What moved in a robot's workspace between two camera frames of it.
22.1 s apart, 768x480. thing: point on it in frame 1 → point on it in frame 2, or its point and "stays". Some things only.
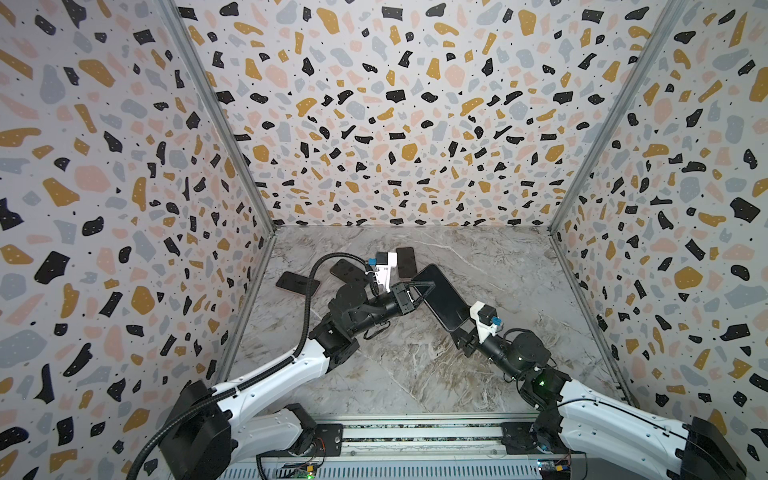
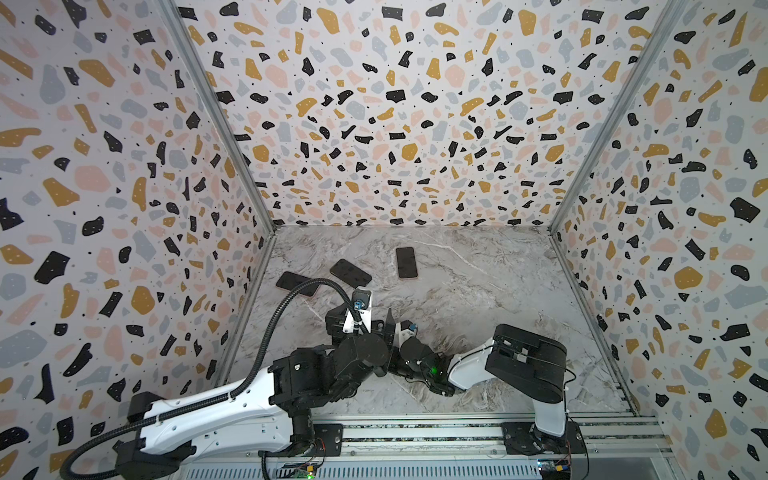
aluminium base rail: [432, 447] stays
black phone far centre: [406, 261] stays
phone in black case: [349, 273] stays
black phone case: [443, 299] → [389, 329]
